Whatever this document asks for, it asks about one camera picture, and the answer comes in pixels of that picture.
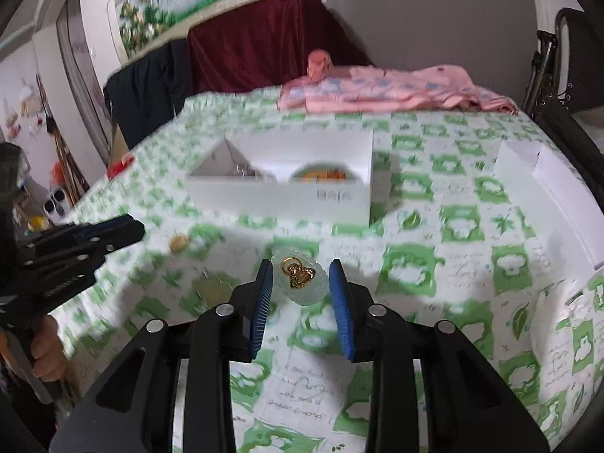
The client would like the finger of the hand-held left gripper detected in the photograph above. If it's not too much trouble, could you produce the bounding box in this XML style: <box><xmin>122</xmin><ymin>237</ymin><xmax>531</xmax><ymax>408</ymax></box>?
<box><xmin>21</xmin><ymin>249</ymin><xmax>107</xmax><ymax>315</ymax></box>
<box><xmin>14</xmin><ymin>214</ymin><xmax>145</xmax><ymax>259</ymax></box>

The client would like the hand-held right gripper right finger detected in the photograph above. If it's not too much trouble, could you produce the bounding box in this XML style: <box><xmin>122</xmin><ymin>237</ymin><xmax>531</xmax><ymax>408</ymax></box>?
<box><xmin>329</xmin><ymin>259</ymin><xmax>550</xmax><ymax>453</ymax></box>

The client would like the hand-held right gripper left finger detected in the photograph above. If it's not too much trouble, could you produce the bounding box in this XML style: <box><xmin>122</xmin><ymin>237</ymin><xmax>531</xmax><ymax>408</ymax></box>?
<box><xmin>49</xmin><ymin>259</ymin><xmax>274</xmax><ymax>453</ymax></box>

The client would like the jade pendant with gold figure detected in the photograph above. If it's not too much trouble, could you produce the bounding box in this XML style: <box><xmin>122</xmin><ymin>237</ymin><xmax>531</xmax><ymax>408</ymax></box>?
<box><xmin>270</xmin><ymin>247</ymin><xmax>327</xmax><ymax>305</ymax></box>

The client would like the white cardboard box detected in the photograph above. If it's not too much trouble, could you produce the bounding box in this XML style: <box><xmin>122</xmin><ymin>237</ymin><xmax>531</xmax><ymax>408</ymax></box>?
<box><xmin>185</xmin><ymin>129</ymin><xmax>374</xmax><ymax>228</ymax></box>

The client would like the amber bead bracelet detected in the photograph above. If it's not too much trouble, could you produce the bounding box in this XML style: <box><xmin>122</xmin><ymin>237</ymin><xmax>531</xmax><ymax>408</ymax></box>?
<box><xmin>311</xmin><ymin>166</ymin><xmax>352</xmax><ymax>183</ymax></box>

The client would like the green jade bangle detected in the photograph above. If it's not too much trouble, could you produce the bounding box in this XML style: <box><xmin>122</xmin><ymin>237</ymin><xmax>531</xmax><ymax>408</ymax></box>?
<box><xmin>287</xmin><ymin>162</ymin><xmax>363</xmax><ymax>186</ymax></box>

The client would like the person's left hand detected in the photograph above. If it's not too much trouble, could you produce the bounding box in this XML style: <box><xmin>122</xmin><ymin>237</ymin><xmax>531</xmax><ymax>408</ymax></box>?
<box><xmin>29</xmin><ymin>315</ymin><xmax>65</xmax><ymax>381</ymax></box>

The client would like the pale jade disc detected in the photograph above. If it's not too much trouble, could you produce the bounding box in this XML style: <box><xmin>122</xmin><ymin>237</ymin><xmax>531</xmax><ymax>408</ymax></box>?
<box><xmin>194</xmin><ymin>277</ymin><xmax>231</xmax><ymax>307</ymax></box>

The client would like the small red object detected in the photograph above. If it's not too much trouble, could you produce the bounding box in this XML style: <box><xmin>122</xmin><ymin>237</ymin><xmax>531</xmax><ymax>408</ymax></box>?
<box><xmin>108</xmin><ymin>152</ymin><xmax>136</xmax><ymax>179</ymax></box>

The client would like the bundle of long sticks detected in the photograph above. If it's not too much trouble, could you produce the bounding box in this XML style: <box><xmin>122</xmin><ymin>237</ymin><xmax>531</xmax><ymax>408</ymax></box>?
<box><xmin>34</xmin><ymin>73</ymin><xmax>91</xmax><ymax>196</ymax></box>

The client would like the green white checked tablecloth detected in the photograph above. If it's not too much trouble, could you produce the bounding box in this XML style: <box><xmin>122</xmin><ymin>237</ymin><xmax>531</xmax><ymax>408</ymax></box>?
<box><xmin>47</xmin><ymin>87</ymin><xmax>604</xmax><ymax>453</ymax></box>

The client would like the dark navy garment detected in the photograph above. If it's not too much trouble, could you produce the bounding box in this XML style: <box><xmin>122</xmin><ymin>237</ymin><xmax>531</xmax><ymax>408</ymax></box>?
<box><xmin>103</xmin><ymin>39</ymin><xmax>192</xmax><ymax>153</ymax></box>

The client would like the pink patterned cloth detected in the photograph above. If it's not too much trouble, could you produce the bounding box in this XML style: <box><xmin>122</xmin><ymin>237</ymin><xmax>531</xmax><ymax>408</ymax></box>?
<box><xmin>277</xmin><ymin>48</ymin><xmax>521</xmax><ymax>115</ymax></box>

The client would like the white box lid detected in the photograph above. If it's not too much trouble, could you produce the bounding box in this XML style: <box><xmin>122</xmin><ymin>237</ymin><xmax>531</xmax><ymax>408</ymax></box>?
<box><xmin>492</xmin><ymin>140</ymin><xmax>604</xmax><ymax>273</ymax></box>

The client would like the dark red cloth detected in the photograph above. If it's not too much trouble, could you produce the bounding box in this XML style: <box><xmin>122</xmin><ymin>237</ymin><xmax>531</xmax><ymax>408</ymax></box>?
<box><xmin>188</xmin><ymin>0</ymin><xmax>374</xmax><ymax>96</ymax></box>

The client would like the black folding chair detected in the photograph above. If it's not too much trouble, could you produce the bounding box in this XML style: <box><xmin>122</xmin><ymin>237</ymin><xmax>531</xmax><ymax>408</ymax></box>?
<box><xmin>520</xmin><ymin>6</ymin><xmax>604</xmax><ymax>192</ymax></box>

